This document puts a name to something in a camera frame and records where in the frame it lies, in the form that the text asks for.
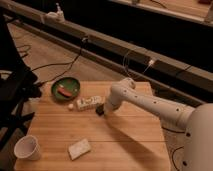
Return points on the black eraser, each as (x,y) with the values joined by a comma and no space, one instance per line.
(99,111)

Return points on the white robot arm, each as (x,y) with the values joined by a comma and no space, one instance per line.
(196,122)

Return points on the green plate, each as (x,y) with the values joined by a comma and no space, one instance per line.
(70,84)

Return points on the red sausage on plate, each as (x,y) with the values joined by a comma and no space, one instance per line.
(64,92)

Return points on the small white bottle cap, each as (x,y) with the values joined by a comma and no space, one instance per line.
(70,106)

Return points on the white sponge block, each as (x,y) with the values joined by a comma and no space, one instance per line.
(79,148)

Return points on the black chair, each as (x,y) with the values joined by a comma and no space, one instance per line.
(16,89)

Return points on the white paper cup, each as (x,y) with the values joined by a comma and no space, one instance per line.
(27,148)

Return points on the white object on rail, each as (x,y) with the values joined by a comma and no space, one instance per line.
(58,15)

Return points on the grey metal rail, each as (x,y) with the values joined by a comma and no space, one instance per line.
(184,49)

